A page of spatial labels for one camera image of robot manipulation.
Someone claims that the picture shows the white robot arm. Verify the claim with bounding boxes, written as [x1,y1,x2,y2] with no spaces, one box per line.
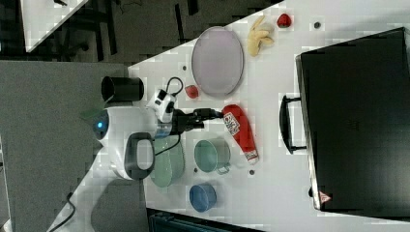
[46,106,222,232]

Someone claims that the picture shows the red plush strawberry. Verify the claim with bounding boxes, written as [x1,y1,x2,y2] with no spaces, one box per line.
[185,85,199,99]

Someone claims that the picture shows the black camera cable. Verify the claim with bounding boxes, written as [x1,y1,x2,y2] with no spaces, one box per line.
[165,76,185,97]

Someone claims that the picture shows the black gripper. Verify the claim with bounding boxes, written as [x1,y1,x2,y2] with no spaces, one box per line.
[170,108,223,135]

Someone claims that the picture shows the green mug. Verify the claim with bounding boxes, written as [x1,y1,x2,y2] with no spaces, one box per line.
[194,138,231,175]

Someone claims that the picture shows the green spatula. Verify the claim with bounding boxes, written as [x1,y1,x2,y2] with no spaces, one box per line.
[80,102,106,120]

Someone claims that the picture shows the black toaster oven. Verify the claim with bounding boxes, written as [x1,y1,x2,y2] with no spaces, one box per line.
[295,27,410,221]

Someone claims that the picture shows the blue cup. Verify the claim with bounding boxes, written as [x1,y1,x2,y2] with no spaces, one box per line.
[189,183,217,213]

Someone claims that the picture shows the small red strawberry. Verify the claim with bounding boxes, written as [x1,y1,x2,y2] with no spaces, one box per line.
[277,14,292,28]

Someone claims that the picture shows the red plush ketchup bottle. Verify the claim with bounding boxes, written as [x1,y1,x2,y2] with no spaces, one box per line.
[222,104,259,165]

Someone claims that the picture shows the grey round plate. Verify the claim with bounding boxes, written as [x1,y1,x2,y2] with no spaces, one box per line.
[191,26,244,98]

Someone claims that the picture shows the black cylindrical container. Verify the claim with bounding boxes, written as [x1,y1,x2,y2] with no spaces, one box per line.
[101,76,144,102]

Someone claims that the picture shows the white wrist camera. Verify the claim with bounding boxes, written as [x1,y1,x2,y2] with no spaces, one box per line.
[147,89,176,123]

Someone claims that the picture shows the plush peeled banana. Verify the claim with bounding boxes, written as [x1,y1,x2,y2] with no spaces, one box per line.
[247,15,274,57]

